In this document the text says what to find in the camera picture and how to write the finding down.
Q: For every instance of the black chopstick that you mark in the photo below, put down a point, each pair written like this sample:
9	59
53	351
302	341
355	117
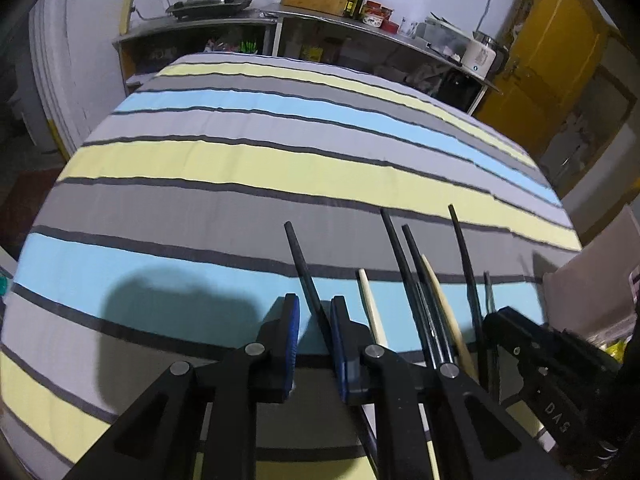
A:
465	260
417	260
400	255
305	270

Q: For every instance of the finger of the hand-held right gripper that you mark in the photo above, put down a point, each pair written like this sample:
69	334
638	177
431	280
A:
512	332

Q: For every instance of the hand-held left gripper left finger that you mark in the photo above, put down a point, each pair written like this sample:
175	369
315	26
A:
291	340

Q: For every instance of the clear glass cup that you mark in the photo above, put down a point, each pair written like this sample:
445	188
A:
407	27

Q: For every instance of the yellow door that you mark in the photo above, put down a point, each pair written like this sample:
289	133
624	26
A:
545	60

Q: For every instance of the metal kitchen shelf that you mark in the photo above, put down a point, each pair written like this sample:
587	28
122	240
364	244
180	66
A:
320	22

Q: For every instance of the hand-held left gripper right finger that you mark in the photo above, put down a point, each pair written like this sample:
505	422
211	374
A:
340	355

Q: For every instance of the green utensil bundle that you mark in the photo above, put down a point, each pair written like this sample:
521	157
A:
248	46

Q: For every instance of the striped bed sheet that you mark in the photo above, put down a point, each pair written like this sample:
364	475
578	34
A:
250	170

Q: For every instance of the light wooden chopstick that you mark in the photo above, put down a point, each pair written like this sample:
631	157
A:
370	305
440	295

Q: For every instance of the yellow packet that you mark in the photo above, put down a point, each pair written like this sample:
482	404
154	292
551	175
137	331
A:
311	53

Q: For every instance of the black cooktop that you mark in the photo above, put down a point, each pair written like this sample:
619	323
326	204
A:
210	7

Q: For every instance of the white electric kettle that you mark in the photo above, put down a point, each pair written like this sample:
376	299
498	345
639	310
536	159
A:
480	55

